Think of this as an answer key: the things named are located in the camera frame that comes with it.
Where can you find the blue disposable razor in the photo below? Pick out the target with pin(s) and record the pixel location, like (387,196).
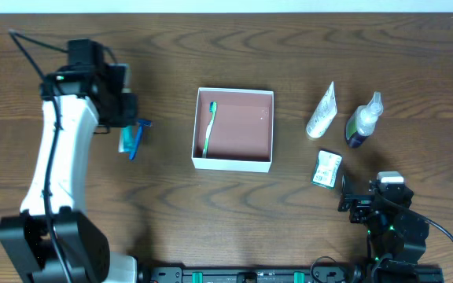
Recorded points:
(141,125)

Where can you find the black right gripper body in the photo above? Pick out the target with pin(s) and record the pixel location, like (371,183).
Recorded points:
(356,201)

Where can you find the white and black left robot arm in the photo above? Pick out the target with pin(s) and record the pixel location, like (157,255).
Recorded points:
(51,239)

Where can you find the teal toothpaste tube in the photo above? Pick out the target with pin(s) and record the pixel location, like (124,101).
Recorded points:
(126,141)

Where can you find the green and white packet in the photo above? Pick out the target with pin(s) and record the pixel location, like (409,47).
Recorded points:
(325,173)

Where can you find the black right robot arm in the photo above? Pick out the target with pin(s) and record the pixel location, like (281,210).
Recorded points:
(395,233)

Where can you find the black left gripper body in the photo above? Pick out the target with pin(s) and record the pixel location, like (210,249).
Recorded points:
(128,108)

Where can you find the green and white toothbrush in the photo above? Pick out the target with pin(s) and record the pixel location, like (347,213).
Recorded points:
(213,110)

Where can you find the white box with red interior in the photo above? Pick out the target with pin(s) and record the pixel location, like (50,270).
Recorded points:
(242,134)

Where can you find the white cream tube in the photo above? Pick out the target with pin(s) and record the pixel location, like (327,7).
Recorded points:
(323,114)

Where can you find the clear spray bottle dark liquid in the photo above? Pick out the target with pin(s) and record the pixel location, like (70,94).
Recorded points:
(362,123)

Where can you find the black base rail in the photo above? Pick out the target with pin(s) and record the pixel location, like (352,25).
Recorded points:
(321,273)

